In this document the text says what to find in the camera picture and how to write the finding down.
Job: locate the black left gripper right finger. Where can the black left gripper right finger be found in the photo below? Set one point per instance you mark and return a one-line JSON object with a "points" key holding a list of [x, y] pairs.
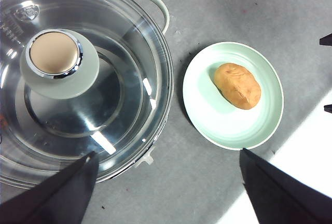
{"points": [[279, 198]]}

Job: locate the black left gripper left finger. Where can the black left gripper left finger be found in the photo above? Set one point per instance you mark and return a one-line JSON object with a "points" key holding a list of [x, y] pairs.
{"points": [[62, 200]]}

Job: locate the brown potato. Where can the brown potato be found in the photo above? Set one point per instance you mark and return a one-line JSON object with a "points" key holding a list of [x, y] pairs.
{"points": [[237, 85]]}

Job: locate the green plate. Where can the green plate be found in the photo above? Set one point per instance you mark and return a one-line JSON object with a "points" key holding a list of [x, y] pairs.
{"points": [[215, 118]]}

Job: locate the glass steamer lid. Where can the glass steamer lid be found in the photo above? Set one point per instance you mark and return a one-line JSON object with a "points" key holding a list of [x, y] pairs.
{"points": [[79, 77]]}

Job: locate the green electric steamer pot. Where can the green electric steamer pot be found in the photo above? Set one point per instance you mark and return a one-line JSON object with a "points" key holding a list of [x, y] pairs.
{"points": [[81, 76]]}

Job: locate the grey table mat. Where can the grey table mat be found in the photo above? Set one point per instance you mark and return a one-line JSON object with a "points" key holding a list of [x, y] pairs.
{"points": [[190, 180]]}

